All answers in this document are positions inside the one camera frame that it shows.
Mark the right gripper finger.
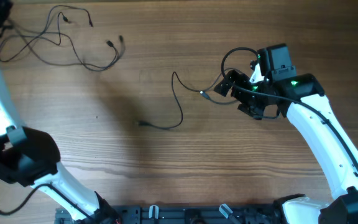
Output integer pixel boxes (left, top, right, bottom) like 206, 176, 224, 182
237, 103, 264, 120
213, 70, 241, 96

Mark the black USB cable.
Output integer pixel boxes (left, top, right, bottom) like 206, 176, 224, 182
134, 67, 239, 131

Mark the thin black cable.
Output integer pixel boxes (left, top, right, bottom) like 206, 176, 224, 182
0, 4, 94, 63
0, 11, 126, 72

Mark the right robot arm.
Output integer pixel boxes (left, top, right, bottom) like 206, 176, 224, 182
214, 44, 358, 223

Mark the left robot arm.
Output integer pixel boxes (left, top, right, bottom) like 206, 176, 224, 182
0, 1, 122, 223

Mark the right camera black cable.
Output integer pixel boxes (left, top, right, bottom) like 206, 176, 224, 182
221, 47, 358, 212

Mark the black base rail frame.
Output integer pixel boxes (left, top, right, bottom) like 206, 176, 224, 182
54, 204, 287, 224

